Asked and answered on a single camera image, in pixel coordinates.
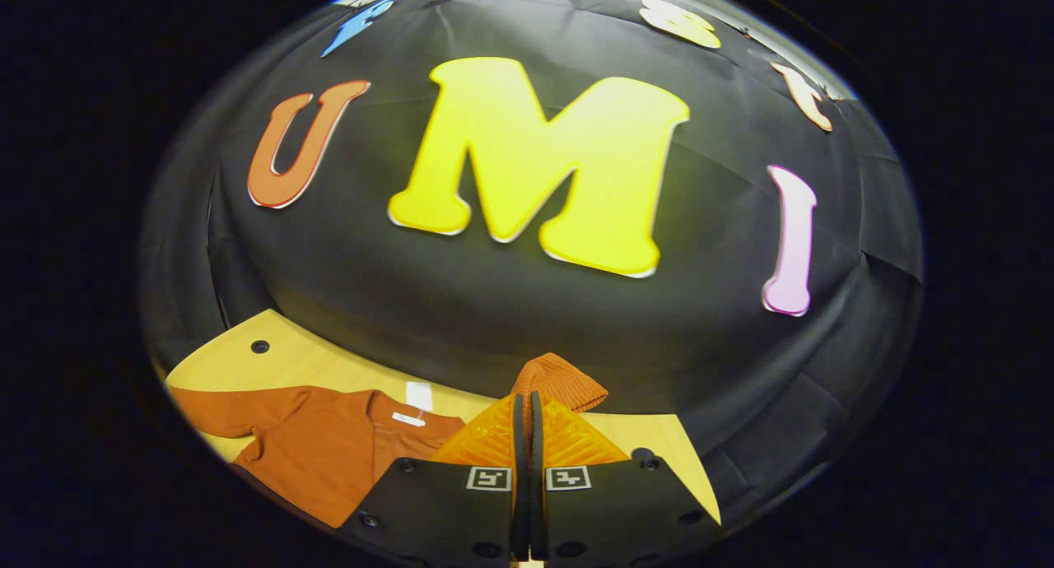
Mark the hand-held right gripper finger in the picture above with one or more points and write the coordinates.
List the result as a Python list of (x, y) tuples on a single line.
[(537, 502), (520, 502)]

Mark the black backdrop cloth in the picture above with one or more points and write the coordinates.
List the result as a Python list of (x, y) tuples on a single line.
[(494, 321)]

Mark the orange long-sleeved shirt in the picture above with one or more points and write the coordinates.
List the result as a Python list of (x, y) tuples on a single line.
[(313, 453)]

